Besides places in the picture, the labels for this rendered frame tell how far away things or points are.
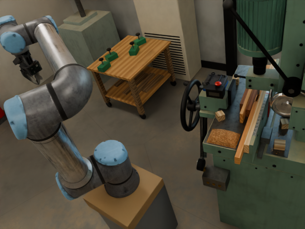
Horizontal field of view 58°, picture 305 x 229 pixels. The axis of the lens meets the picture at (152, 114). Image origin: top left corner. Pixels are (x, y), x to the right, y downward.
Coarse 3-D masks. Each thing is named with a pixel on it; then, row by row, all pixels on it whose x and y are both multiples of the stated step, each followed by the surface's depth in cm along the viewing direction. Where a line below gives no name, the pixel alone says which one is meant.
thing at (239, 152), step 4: (268, 68) 139; (256, 96) 126; (256, 100) 127; (256, 104) 122; (252, 108) 121; (252, 112) 119; (252, 116) 117; (248, 120) 116; (248, 124) 114; (248, 128) 113; (244, 132) 112; (244, 136) 110; (240, 140) 109; (244, 140) 109; (240, 144) 108; (240, 148) 107; (236, 152) 106; (240, 152) 105; (236, 156) 104; (240, 156) 104; (236, 160) 105; (240, 160) 106
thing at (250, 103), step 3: (252, 90) 128; (255, 90) 128; (252, 93) 127; (255, 93) 127; (252, 96) 126; (255, 96) 125; (249, 99) 125; (252, 99) 124; (249, 102) 123; (252, 102) 123; (249, 105) 122; (246, 108) 121; (249, 108) 121; (246, 111) 121; (249, 111) 120; (246, 114) 122
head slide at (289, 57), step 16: (288, 0) 87; (304, 0) 85; (288, 16) 90; (304, 16) 88; (288, 32) 94; (304, 32) 91; (288, 48) 97; (304, 48) 95; (288, 64) 102; (304, 64) 99
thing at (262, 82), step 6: (252, 72) 118; (270, 72) 116; (276, 72) 115; (246, 78) 118; (252, 78) 117; (258, 78) 116; (264, 78) 114; (270, 78) 113; (276, 78) 112; (246, 84) 120; (252, 84) 119; (258, 84) 118; (264, 84) 116; (276, 84) 114; (264, 90) 118; (276, 90) 116
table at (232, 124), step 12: (240, 72) 148; (240, 84) 141; (240, 96) 134; (228, 108) 130; (216, 120) 126; (228, 120) 124; (264, 120) 124; (240, 132) 118; (204, 144) 118; (216, 144) 116; (228, 156) 116; (252, 156) 109
